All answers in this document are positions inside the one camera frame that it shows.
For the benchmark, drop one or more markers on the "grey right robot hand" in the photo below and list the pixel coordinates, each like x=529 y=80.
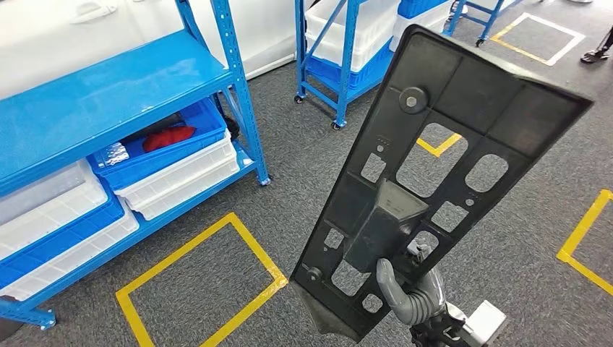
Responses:
x=412 y=306

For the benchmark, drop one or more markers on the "black plastic plate bracket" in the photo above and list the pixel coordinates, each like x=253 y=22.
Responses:
x=479 y=96

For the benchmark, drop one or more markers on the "blue wheeled shelf rack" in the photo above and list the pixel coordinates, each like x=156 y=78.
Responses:
x=347 y=72

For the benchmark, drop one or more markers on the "blue metal shelf rack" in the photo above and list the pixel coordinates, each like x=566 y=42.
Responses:
x=95 y=96

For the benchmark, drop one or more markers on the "blue plastic crate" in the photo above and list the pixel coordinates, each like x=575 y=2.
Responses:
x=421 y=7
x=57 y=242
x=369 y=72
x=201 y=120

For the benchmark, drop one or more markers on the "red object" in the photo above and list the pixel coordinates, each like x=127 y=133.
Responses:
x=167 y=139

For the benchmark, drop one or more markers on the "person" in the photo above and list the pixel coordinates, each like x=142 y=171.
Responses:
x=596 y=55

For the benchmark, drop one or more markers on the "clear crumpled plastic bag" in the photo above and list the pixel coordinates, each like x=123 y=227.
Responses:
x=116 y=153

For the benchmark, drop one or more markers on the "white car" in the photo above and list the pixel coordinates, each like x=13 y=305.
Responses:
x=143 y=28

